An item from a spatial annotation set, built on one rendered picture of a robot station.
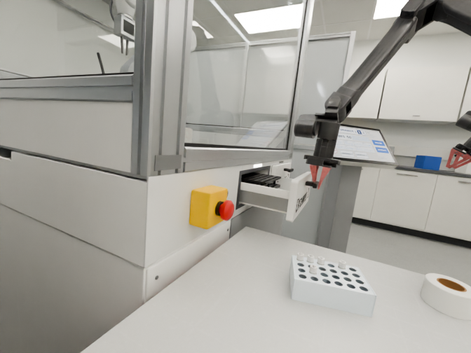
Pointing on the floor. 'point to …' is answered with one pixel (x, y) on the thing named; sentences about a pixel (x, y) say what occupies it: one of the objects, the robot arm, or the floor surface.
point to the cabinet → (87, 280)
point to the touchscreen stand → (338, 207)
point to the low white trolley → (281, 309)
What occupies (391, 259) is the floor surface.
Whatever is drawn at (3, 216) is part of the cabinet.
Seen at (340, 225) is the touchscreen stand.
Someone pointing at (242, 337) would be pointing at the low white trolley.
